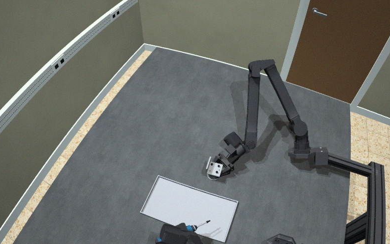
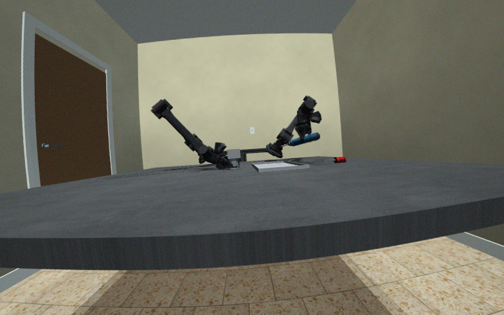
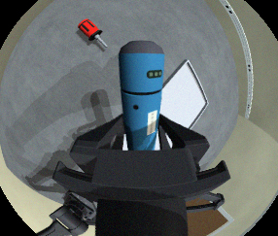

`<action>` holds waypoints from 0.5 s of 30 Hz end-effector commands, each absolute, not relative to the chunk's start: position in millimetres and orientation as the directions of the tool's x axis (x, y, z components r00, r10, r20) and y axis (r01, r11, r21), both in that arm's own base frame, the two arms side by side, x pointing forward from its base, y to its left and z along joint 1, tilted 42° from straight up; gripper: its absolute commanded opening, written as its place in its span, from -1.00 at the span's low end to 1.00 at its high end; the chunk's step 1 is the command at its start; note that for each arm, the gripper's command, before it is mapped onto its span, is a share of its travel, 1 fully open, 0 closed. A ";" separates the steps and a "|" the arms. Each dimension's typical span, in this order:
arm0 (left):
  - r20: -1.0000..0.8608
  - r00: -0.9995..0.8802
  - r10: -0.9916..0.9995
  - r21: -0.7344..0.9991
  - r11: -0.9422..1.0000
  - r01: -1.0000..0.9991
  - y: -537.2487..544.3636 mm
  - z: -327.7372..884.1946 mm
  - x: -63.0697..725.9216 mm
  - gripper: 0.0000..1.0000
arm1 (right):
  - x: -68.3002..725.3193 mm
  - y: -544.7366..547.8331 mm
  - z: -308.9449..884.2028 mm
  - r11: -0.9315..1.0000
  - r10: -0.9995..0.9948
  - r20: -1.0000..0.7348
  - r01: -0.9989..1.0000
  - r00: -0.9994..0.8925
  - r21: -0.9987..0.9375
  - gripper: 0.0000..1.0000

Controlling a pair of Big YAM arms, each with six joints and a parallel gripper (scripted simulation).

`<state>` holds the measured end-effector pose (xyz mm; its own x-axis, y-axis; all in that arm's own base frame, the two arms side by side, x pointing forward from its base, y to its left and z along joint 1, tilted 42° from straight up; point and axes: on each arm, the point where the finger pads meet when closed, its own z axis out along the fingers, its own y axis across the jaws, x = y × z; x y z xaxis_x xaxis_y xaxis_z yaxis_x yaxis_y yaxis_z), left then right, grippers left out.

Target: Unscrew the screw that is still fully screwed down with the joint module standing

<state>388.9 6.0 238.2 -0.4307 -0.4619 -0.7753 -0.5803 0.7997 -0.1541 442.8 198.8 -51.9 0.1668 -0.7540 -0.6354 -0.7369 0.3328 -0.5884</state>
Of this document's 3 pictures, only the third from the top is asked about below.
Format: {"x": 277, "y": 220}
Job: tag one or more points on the white shallow rectangular tray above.
{"x": 183, "y": 99}

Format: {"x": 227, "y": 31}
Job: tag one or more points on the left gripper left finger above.
{"x": 102, "y": 136}

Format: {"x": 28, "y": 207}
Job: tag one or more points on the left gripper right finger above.
{"x": 181, "y": 137}

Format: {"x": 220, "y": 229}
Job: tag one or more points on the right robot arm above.
{"x": 212, "y": 206}

